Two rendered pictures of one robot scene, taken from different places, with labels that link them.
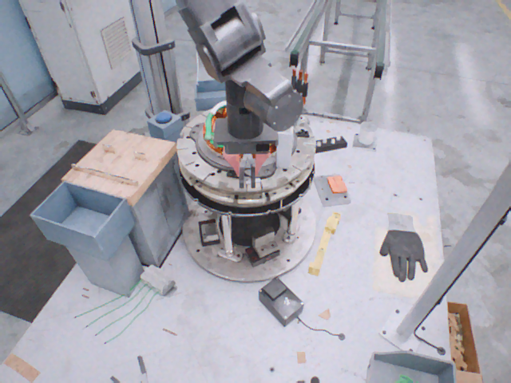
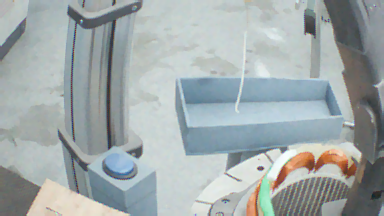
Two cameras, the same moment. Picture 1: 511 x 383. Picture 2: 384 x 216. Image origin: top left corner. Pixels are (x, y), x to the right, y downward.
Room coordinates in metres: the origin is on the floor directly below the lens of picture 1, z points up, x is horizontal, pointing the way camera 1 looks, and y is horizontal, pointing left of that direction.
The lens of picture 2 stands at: (0.04, 0.22, 1.66)
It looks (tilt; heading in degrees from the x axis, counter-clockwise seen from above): 34 degrees down; 358
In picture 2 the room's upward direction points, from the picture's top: 4 degrees clockwise
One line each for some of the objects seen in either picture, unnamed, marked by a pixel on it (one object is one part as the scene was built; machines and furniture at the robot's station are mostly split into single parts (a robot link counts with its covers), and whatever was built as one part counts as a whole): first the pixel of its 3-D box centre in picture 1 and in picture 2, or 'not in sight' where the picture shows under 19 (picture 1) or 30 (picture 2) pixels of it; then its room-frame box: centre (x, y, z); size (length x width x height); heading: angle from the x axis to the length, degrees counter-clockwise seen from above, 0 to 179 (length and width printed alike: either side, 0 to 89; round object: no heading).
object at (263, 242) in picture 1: (265, 242); not in sight; (0.53, -0.01, 0.85); 0.06 x 0.04 x 0.05; 118
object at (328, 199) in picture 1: (331, 188); not in sight; (0.78, -0.23, 0.79); 0.12 x 0.09 x 0.02; 9
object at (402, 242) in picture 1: (404, 244); not in sight; (0.56, -0.40, 0.79); 0.24 x 0.13 x 0.02; 164
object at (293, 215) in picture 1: (294, 208); not in sight; (0.60, -0.09, 0.91); 0.02 x 0.02 x 0.21
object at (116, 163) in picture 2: (163, 116); (118, 164); (0.82, 0.27, 1.04); 0.04 x 0.04 x 0.01
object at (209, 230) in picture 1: (209, 230); not in sight; (0.59, 0.14, 0.83); 0.05 x 0.04 x 0.02; 14
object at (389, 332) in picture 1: (403, 330); not in sight; (0.32, -0.34, 0.78); 0.09 x 0.09 x 0.01; 49
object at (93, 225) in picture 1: (100, 246); not in sight; (0.46, 0.38, 0.92); 0.17 x 0.11 x 0.28; 71
